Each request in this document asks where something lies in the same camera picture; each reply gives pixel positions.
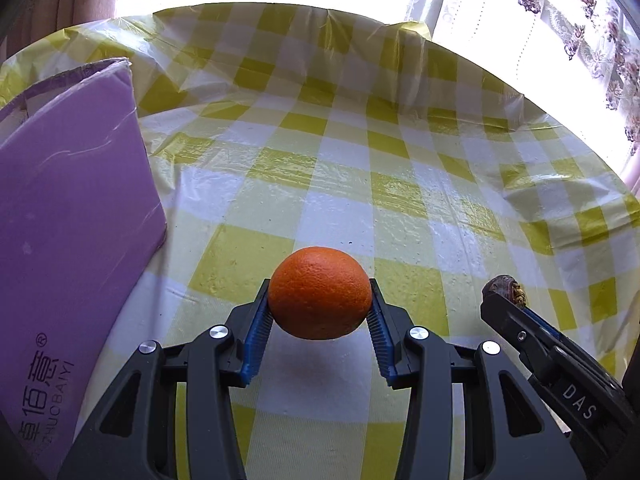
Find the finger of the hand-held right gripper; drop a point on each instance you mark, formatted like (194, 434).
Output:
(505, 317)
(542, 322)

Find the yellow checked plastic tablecloth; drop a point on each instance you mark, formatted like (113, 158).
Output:
(350, 160)

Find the small brown wrinkled fruit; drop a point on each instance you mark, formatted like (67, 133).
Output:
(505, 287)

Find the heavy floral curtain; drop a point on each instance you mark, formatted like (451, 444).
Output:
(55, 5)

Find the purple cardboard box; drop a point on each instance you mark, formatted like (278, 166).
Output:
(75, 210)

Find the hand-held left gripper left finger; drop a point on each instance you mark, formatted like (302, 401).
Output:
(255, 345)

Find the sheer floral lace curtain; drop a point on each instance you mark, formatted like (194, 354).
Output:
(575, 20)

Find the orange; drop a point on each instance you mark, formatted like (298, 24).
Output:
(320, 292)

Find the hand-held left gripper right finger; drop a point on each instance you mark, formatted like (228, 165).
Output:
(382, 355)

